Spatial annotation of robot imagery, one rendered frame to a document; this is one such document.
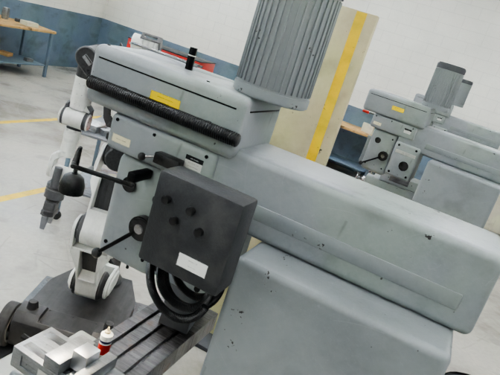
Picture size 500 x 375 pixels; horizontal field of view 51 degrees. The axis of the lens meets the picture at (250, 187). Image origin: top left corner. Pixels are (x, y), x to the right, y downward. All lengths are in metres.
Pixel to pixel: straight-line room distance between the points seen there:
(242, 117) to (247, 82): 0.09
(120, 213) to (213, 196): 0.53
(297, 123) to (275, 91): 1.89
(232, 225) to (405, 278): 0.43
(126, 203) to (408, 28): 9.23
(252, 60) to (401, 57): 9.14
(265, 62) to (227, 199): 0.39
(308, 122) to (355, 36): 0.55
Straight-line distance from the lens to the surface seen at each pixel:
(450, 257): 1.22
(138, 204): 1.47
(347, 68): 3.07
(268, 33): 1.27
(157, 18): 12.31
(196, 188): 1.05
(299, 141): 3.15
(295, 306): 1.19
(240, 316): 1.25
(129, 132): 1.43
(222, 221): 1.04
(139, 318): 2.09
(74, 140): 2.44
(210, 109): 1.29
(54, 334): 1.82
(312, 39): 1.28
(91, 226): 2.36
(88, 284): 2.59
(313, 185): 1.23
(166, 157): 1.33
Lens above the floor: 2.05
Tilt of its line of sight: 16 degrees down
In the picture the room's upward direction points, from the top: 18 degrees clockwise
